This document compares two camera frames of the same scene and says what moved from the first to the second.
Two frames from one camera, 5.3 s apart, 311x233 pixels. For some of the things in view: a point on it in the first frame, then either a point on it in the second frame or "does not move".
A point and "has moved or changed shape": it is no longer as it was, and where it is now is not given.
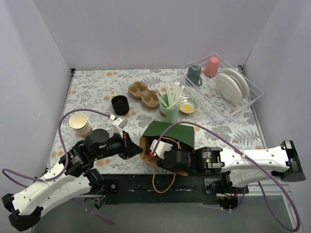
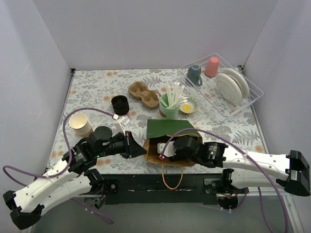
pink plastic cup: [212, 69] does not move
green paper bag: [181, 136] has moved or changed shape
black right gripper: [166, 160] -> [175, 158]
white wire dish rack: [217, 87] does not move
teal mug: [194, 74] does not move
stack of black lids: [120, 105] does not move
